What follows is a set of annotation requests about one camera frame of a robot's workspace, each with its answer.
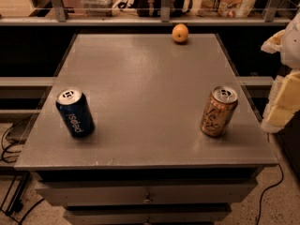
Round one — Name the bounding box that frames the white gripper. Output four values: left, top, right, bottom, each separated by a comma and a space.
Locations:
261, 13, 300, 133

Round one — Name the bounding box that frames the orange soda can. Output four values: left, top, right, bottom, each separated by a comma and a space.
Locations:
201, 85, 238, 137

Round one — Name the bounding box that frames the blue pepsi can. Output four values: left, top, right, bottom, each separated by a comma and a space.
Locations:
55, 87, 95, 138

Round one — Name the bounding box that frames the colourful snack bag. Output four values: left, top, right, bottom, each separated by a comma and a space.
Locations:
197, 0, 256, 18

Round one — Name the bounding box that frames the orange fruit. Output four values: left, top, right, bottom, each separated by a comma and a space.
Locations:
172, 23, 188, 43

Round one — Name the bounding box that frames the grey drawer cabinet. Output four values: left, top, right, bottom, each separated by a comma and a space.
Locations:
16, 34, 277, 225

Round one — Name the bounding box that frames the metal drawer knob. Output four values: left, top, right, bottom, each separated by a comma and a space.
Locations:
143, 193, 153, 204

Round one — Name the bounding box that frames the black floor cable right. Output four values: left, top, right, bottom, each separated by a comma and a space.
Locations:
255, 133, 285, 225

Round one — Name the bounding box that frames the grey metal shelf rail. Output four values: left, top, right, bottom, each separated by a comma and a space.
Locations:
0, 0, 299, 26

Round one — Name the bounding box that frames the black floor cables left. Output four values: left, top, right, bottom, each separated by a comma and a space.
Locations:
0, 115, 45, 225

